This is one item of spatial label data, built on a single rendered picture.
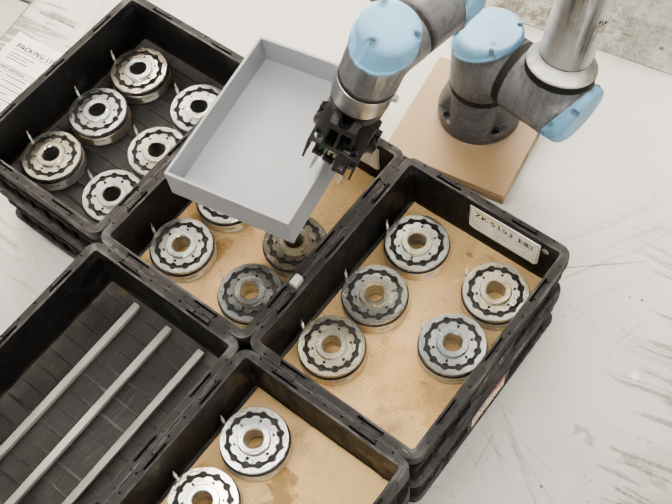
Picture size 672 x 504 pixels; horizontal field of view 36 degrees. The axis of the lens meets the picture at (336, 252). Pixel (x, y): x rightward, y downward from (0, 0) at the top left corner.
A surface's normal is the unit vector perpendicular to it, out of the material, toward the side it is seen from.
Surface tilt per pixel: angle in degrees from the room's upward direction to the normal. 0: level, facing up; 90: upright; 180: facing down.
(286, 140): 2
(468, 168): 1
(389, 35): 17
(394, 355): 0
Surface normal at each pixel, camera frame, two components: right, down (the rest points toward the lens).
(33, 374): -0.07, -0.48
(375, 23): 0.20, -0.37
